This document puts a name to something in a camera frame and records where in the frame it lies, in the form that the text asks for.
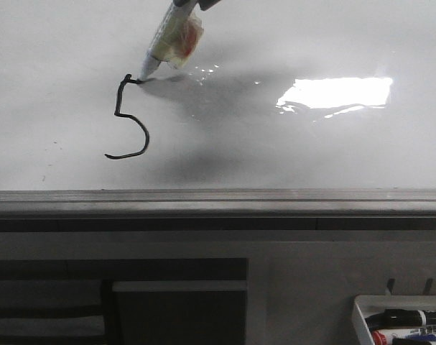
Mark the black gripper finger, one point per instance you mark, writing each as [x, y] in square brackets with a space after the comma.
[207, 4]

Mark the white black whiteboard marker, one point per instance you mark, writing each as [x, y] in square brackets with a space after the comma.
[175, 40]

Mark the white whiteboard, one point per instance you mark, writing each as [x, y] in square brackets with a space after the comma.
[278, 94]

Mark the dark cabinet with white shelf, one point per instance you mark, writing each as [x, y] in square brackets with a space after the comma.
[145, 301]

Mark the white marker tray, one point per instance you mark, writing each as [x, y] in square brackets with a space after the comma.
[368, 305]

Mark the black capped marker in tray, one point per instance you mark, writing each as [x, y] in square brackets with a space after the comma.
[395, 318]

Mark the red capped marker in tray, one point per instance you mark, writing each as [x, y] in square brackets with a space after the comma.
[386, 336]

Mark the blue marker in tray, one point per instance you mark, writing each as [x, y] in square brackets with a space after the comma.
[421, 340]

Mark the grey aluminium whiteboard frame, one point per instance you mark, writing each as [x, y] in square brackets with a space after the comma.
[217, 209]

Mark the left black wall hook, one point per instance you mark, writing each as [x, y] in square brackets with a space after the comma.
[390, 286]

